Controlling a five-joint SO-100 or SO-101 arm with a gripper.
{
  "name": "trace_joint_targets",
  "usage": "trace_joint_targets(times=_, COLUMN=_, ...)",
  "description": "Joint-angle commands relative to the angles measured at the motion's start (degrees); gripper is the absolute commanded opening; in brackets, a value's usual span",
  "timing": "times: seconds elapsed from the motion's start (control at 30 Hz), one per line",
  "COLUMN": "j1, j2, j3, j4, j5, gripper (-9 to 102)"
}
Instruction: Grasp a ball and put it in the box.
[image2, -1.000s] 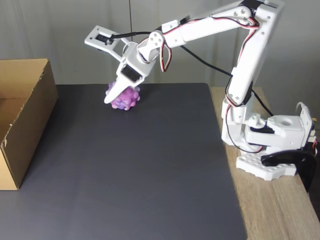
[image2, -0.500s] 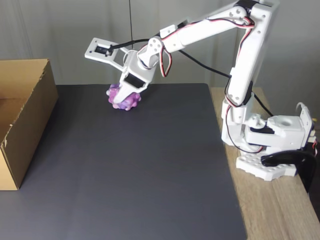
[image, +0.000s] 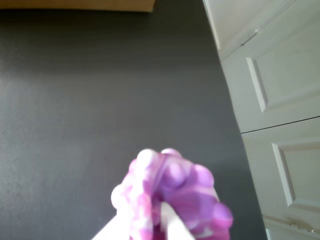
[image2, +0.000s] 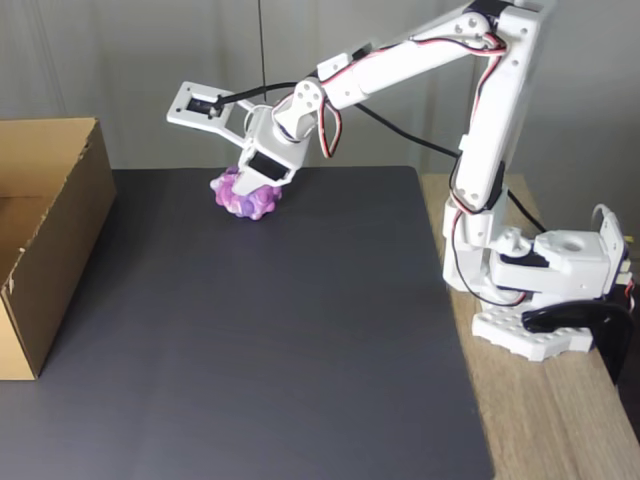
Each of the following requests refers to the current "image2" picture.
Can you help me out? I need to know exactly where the pink purple bumpy ball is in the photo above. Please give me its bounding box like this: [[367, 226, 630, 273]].
[[209, 167, 285, 221]]

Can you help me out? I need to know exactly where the brown cardboard box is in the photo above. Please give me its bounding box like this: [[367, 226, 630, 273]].
[[0, 117, 118, 381]]

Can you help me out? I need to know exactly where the dark grey table mat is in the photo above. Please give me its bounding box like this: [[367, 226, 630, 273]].
[[0, 167, 496, 480]]

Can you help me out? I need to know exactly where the black table clamp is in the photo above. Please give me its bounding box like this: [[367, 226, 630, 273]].
[[521, 299, 636, 389]]

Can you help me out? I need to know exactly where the black camera cable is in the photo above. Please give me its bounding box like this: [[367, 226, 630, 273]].
[[212, 81, 549, 235]]

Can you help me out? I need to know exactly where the white gripper camera mount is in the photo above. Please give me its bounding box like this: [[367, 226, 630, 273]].
[[166, 81, 259, 151]]

